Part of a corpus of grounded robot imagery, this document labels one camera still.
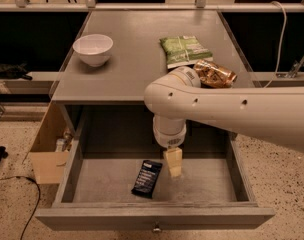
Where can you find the dark blue rxbar wrapper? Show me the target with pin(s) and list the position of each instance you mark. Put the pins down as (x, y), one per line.
(146, 179)

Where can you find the grey metal rail frame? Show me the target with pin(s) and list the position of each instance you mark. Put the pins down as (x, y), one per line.
(90, 5)

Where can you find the white ceramic bowl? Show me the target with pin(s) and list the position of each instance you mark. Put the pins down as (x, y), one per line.
(94, 49)

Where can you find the grey wooden cabinet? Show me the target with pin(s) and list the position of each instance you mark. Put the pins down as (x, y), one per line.
(137, 59)

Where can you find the gold brown snack bag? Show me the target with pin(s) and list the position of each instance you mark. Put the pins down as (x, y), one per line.
(214, 75)

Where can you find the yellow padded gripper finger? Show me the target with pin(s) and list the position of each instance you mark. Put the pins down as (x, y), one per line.
(173, 157)

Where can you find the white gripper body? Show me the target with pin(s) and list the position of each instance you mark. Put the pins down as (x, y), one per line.
(169, 139)

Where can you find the brown cardboard box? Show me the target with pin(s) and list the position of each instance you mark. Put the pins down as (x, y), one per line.
(50, 149)

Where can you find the small metal drawer knob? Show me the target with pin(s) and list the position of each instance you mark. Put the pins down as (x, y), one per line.
(156, 228)

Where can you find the open grey top drawer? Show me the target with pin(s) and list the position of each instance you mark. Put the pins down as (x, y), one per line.
(212, 192)

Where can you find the metal bracket at right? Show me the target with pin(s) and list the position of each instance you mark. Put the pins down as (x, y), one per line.
(297, 65)

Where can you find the black object on ledge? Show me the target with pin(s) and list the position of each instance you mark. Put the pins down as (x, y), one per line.
(14, 71)

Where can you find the green snack bag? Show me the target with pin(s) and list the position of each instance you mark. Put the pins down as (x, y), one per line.
(184, 51)

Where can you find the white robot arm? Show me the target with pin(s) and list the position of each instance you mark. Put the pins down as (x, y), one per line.
(274, 115)

